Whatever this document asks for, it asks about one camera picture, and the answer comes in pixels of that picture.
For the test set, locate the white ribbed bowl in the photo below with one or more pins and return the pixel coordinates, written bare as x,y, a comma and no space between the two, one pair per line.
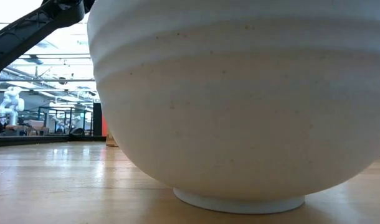
240,109

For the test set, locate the orange partition panel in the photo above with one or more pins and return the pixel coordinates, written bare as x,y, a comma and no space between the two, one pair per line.
104,127

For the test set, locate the black upright panel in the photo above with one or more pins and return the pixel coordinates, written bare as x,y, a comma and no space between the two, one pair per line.
97,119

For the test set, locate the beige box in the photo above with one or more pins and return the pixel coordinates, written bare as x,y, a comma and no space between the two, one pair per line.
34,124

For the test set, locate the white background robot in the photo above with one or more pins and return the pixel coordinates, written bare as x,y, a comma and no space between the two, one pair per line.
12,105

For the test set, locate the black metal frame cage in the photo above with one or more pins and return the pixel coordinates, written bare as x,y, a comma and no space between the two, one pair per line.
71,121

